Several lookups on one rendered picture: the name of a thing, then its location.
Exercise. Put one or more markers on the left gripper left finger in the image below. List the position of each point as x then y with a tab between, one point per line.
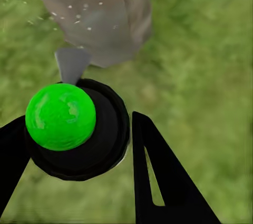
14	158

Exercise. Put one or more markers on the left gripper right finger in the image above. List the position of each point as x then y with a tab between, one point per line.
184	203

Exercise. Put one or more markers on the tree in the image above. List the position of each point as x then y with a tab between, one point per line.
109	31

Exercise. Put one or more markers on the pesticide atomizer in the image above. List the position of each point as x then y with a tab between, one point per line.
78	128

